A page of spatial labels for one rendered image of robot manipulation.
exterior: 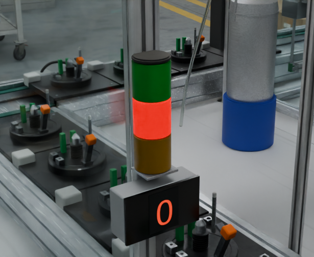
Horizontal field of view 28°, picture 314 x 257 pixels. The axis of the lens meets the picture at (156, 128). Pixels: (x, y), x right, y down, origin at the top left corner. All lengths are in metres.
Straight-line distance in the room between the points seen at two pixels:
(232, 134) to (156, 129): 1.08
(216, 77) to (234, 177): 0.66
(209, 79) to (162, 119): 1.49
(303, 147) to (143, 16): 0.48
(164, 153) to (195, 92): 1.44
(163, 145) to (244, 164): 1.00
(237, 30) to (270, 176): 0.41
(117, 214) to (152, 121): 0.14
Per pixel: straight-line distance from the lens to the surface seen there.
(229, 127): 1.89
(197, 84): 2.26
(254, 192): 1.67
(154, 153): 0.83
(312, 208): 1.62
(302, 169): 1.21
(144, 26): 0.82
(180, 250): 1.16
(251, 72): 1.82
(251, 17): 1.78
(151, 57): 0.80
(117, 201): 0.85
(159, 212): 0.87
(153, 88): 0.80
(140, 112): 0.81
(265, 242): 1.28
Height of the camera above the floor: 1.63
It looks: 22 degrees down
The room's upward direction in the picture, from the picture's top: 1 degrees counter-clockwise
